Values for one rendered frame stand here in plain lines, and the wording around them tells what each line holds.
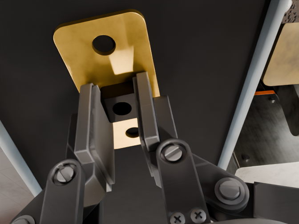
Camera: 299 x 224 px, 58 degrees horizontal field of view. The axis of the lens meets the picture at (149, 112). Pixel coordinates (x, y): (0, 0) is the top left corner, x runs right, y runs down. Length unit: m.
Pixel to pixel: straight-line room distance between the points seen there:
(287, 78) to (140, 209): 0.18
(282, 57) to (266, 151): 0.13
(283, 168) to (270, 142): 0.03
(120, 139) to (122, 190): 0.07
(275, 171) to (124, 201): 0.20
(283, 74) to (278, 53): 0.03
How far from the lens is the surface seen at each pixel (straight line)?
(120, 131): 0.16
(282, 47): 0.26
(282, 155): 0.36
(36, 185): 0.21
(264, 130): 0.37
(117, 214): 0.26
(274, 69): 0.27
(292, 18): 0.22
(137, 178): 0.21
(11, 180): 2.58
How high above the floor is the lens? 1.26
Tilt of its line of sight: 43 degrees down
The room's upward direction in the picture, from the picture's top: 171 degrees clockwise
